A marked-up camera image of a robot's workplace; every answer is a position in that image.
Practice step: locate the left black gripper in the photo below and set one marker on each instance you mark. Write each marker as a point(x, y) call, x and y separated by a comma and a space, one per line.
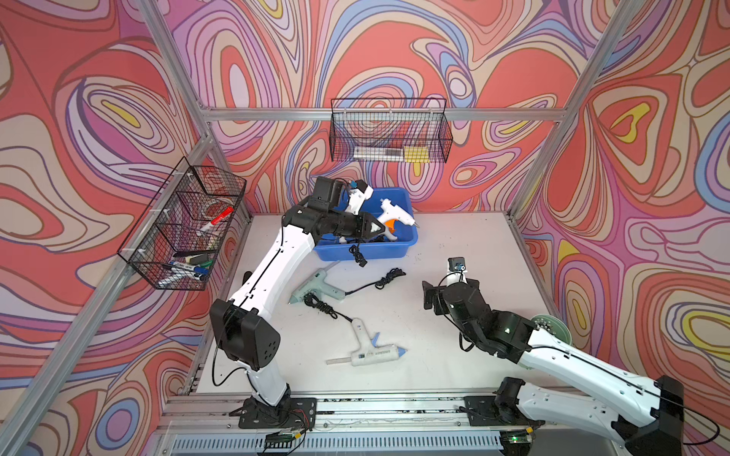
point(361, 230)

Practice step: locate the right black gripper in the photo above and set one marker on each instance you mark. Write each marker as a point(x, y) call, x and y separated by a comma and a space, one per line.
point(431, 293)

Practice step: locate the white orange glue gun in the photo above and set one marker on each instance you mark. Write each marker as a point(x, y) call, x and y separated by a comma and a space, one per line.
point(392, 213)

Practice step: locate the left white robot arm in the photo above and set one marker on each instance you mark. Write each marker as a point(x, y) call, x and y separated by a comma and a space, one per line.
point(241, 325)

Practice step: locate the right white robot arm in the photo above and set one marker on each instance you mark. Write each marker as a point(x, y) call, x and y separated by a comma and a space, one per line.
point(644, 415)

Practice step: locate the large mint glue gun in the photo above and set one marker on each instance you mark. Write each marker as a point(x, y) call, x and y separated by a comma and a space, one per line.
point(317, 285)

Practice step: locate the clear box in basket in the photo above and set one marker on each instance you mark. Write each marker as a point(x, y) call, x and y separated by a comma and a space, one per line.
point(378, 154)

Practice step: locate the large white blue glue gun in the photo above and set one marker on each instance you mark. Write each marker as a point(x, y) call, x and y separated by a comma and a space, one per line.
point(368, 353)

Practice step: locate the yellow block in basket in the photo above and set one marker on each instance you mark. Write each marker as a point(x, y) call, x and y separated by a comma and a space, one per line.
point(416, 154)

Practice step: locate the green plastic cup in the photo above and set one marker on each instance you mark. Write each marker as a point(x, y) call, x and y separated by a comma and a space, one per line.
point(554, 326)

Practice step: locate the red marker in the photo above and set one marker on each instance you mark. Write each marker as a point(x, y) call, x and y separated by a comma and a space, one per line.
point(213, 224)

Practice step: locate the blue marker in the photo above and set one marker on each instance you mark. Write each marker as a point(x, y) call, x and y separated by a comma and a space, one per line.
point(187, 269)

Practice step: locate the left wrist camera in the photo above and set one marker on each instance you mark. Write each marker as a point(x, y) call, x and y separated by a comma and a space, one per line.
point(358, 192)

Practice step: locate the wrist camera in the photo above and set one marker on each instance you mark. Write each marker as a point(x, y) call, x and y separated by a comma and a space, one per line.
point(358, 192)
point(457, 270)

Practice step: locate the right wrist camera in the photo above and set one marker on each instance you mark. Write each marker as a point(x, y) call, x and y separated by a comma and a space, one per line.
point(457, 270)

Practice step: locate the black wire basket rear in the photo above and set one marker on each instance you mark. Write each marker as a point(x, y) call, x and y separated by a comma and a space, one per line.
point(389, 122)

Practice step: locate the black wire basket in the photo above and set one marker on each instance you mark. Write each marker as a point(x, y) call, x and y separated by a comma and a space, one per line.
point(389, 122)
point(192, 196)

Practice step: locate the black wire basket left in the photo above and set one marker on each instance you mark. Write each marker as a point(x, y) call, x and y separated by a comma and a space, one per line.
point(192, 196)

